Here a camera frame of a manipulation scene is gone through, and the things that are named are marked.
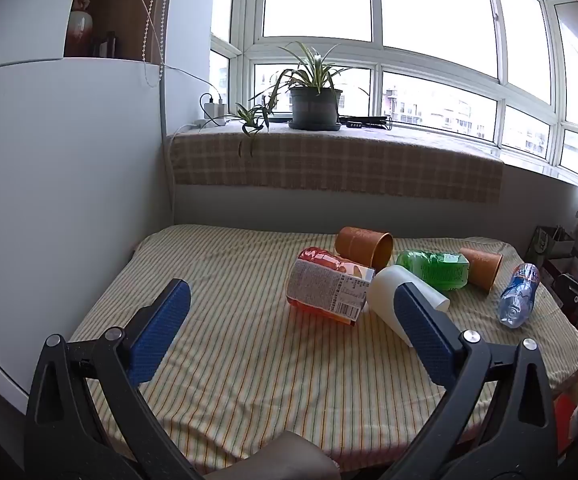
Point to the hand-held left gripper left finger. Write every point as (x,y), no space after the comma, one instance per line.
(161,330)

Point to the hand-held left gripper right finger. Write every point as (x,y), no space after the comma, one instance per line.
(421,332)

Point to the white cup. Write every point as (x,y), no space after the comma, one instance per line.
(386,295)

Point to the small orange cup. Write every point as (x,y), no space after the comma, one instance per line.
(484,265)

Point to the large orange cup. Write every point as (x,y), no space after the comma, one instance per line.
(356,245)

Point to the green carton box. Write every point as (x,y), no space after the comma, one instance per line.
(549,245)

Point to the blue label water bottle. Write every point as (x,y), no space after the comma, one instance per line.
(519,295)

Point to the green drink bottle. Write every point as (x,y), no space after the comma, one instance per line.
(431,267)

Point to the striped tablecloth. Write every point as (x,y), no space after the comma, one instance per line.
(249,320)

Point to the orange drink bottle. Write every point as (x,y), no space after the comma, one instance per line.
(321,285)

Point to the white cabinet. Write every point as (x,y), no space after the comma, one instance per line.
(59,200)

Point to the plaid windowsill cloth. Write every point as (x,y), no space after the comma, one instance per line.
(349,165)

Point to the white power strip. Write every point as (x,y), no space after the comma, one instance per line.
(219,122)

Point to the black flat device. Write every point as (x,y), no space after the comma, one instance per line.
(366,121)

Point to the white charger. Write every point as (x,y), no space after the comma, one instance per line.
(215,110)

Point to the small trailing plant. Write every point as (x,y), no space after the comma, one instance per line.
(251,120)

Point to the large potted plant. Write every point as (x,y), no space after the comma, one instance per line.
(315,105)

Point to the dark shelf item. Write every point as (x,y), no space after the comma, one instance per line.
(106,46)

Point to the ceramic vase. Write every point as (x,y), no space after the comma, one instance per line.
(80,32)

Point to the wooden shelf niche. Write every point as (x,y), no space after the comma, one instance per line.
(124,5)

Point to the white window frame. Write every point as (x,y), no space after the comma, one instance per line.
(376,55)

